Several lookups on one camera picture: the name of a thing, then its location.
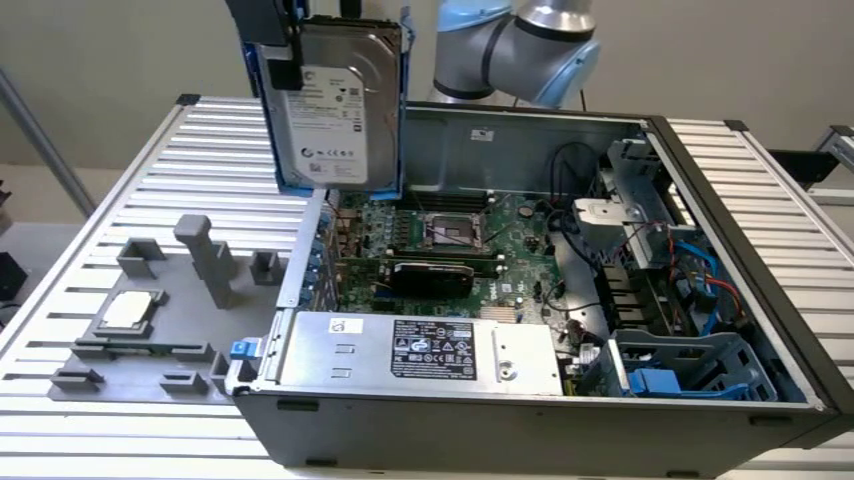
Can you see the green motherboard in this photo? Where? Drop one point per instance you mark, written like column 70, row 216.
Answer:
column 528, row 270

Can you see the aluminium frame profile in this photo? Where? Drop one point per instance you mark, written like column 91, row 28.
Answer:
column 837, row 145

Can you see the silver power supply unit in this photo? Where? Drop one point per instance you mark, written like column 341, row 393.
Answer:
column 374, row 360

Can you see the grey metal drive cage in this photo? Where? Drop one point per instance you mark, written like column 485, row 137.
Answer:
column 635, row 170

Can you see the open grey PC case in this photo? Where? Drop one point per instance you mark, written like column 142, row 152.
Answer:
column 468, row 430

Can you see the grey slanted metal pole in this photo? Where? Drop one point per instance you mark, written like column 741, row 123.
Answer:
column 37, row 135

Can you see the black bracket beside table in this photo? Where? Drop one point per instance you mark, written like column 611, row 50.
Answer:
column 801, row 167

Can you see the small black box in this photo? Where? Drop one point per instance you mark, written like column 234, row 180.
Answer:
column 10, row 277

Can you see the black graphics card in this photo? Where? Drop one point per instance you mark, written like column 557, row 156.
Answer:
column 430, row 280

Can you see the blue case latch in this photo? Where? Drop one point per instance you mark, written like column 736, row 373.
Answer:
column 245, row 350

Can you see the grey plastic parts rack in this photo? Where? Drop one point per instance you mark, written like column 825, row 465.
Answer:
column 194, row 320

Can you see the black table corner cap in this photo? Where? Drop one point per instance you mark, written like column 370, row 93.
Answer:
column 189, row 100
column 737, row 126

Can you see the hard disk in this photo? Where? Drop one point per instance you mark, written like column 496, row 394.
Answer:
column 334, row 125

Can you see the black RAM slot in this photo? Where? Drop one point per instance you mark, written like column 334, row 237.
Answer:
column 448, row 195
column 468, row 257
column 428, row 249
column 448, row 204

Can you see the metal CPU socket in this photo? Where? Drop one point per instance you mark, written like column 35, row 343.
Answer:
column 449, row 231

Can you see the blue disk bay latch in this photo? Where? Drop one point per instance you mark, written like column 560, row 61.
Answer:
column 643, row 382
column 668, row 386

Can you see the silver CPU chip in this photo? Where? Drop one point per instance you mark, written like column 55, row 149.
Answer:
column 134, row 309

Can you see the silver chipset heatsink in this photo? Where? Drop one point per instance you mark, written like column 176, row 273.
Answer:
column 501, row 313

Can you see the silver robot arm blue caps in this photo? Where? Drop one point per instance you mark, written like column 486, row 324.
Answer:
column 534, row 50

